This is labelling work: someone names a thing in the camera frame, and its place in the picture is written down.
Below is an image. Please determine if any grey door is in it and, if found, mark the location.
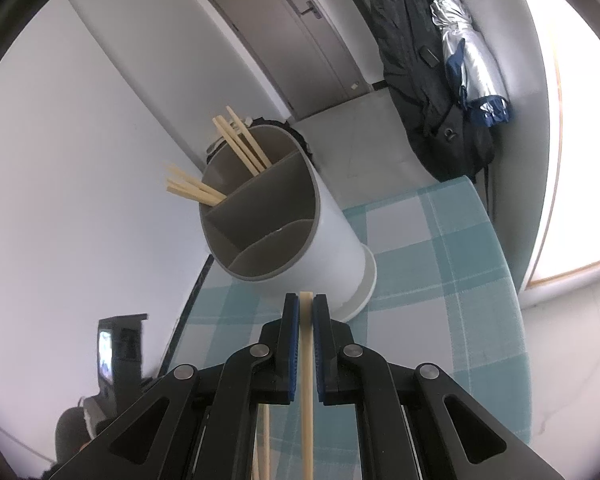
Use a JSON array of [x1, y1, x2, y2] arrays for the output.
[[196, 0, 373, 121]]

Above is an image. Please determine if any white divided utensil holder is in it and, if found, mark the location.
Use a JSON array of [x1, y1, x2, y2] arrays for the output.
[[199, 124, 378, 322]]

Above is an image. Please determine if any window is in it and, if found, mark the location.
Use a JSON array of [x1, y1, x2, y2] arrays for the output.
[[505, 0, 600, 293]]

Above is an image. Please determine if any person's left forearm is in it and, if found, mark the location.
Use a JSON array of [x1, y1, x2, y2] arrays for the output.
[[54, 405, 106, 468]]

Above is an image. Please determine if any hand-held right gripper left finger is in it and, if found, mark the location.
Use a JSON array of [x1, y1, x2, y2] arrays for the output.
[[82, 292, 301, 480]]

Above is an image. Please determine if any black backpack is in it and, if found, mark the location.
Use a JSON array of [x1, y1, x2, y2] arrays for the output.
[[405, 95, 496, 183]]

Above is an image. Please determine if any wooden chopstick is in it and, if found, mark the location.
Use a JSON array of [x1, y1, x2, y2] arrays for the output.
[[218, 116, 269, 173], [300, 291, 315, 480], [261, 404, 272, 480], [164, 162, 228, 198], [166, 177, 221, 206], [166, 187, 213, 207], [211, 116, 263, 177], [225, 105, 274, 168]]

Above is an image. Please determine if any black hanging jacket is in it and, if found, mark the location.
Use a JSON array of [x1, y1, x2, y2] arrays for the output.
[[367, 0, 473, 111]]

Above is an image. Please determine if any silver folded umbrella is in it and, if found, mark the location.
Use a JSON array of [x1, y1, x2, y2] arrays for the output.
[[429, 0, 512, 127]]

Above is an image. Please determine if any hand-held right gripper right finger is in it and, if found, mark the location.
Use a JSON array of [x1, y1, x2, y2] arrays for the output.
[[312, 294, 566, 480]]

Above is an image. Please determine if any teal plaid tablecloth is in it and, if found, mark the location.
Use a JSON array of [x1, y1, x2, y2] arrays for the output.
[[165, 176, 533, 480]]

